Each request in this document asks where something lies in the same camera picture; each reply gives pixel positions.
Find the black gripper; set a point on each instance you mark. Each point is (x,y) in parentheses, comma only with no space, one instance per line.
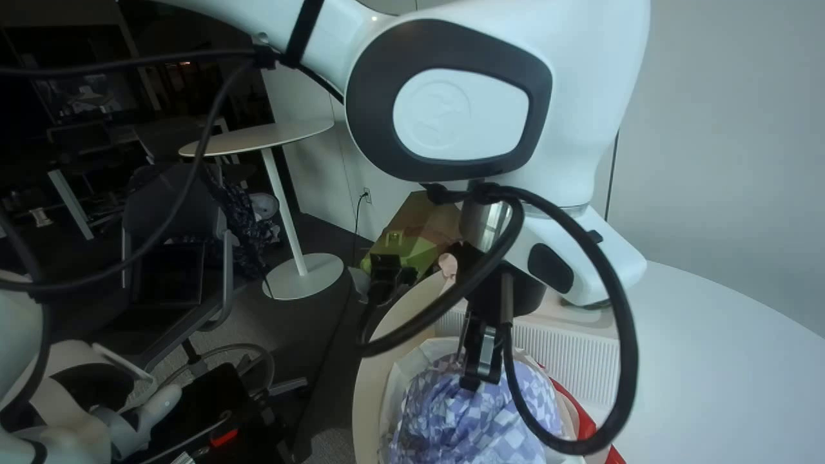
(494,286)

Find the purple checkered cloth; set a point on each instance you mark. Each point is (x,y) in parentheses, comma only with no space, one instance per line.
(464,422)

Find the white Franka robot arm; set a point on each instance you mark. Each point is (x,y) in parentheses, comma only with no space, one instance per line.
(480,94)

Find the white red-striped plastic bag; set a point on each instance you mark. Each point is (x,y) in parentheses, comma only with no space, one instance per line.
(602,422)

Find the dark floral hanging cloth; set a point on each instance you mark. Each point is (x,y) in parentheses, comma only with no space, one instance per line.
(254,227)

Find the black electronics box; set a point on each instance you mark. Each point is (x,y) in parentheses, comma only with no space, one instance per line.
(214,422)

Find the white round side table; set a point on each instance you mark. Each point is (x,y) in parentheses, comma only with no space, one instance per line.
(285,137)

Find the black chair frame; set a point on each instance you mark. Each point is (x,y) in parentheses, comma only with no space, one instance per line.
(164,259)

